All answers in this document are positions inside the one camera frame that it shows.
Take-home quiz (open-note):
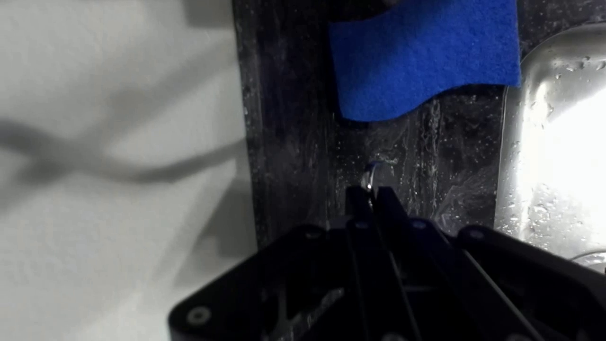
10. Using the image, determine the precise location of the round metal sink drain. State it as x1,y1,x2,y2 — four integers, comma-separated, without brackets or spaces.
572,247,606,274

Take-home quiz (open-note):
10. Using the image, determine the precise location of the blue cloth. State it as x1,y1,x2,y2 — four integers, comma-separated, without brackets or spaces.
326,0,525,126

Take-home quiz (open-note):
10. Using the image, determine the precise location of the stainless steel sink basin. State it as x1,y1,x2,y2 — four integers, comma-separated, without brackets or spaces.
493,24,606,272

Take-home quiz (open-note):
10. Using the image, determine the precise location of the chrome tap handle blue dot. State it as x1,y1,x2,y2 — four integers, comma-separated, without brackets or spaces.
358,160,383,196

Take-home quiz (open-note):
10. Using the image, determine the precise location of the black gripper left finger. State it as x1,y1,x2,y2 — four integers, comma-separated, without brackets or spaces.
343,185,375,232

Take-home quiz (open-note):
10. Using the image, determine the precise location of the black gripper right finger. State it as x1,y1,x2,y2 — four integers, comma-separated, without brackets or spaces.
369,185,424,236

